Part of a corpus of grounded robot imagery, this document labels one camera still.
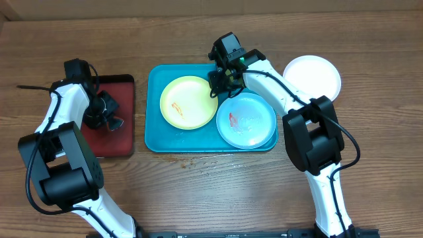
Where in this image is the light blue plate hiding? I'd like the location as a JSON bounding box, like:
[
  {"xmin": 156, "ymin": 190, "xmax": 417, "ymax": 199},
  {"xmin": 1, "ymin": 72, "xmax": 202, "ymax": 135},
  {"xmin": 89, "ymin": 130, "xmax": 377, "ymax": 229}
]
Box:
[{"xmin": 216, "ymin": 93, "xmax": 276, "ymax": 149}]

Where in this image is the teal plastic tray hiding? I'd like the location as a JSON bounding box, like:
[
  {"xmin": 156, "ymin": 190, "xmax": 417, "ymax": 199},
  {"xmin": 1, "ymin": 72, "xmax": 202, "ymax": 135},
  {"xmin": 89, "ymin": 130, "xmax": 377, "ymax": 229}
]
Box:
[{"xmin": 144, "ymin": 63, "xmax": 279, "ymax": 153}]

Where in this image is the yellow plate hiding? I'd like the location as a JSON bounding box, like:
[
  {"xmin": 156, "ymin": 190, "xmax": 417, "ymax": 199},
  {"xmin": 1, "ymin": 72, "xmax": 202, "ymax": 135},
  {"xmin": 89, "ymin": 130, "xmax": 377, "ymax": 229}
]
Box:
[{"xmin": 159, "ymin": 76, "xmax": 218, "ymax": 130}]

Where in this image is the white pink plate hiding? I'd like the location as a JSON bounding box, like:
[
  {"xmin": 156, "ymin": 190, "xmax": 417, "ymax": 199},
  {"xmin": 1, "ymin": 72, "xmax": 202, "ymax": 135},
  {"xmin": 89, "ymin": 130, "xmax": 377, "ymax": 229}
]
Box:
[{"xmin": 283, "ymin": 55, "xmax": 342, "ymax": 101}]

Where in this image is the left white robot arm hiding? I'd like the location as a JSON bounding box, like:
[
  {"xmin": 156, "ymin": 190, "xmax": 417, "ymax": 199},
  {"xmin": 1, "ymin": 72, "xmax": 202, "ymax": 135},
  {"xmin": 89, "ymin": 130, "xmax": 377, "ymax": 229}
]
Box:
[{"xmin": 18, "ymin": 58, "xmax": 143, "ymax": 237}]

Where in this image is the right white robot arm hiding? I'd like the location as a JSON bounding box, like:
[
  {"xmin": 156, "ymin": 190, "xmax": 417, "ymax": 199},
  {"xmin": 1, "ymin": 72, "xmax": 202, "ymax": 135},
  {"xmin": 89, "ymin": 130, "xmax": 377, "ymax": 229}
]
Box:
[{"xmin": 208, "ymin": 32, "xmax": 361, "ymax": 237}]

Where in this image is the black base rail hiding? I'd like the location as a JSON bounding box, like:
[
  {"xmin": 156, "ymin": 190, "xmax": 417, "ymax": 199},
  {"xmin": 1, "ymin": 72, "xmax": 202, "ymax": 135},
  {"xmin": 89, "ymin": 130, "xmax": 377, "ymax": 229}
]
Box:
[{"xmin": 135, "ymin": 227, "xmax": 381, "ymax": 238}]

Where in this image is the red green sponge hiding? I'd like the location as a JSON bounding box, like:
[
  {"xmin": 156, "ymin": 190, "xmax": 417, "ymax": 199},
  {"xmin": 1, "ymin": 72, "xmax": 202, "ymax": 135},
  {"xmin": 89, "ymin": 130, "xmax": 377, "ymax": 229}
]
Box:
[{"xmin": 106, "ymin": 116, "xmax": 124, "ymax": 132}]

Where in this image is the dark red tray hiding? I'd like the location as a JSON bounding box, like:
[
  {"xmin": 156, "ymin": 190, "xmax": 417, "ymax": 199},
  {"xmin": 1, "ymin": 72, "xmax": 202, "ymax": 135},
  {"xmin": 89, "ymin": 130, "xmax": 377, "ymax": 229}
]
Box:
[{"xmin": 81, "ymin": 74, "xmax": 135, "ymax": 157}]

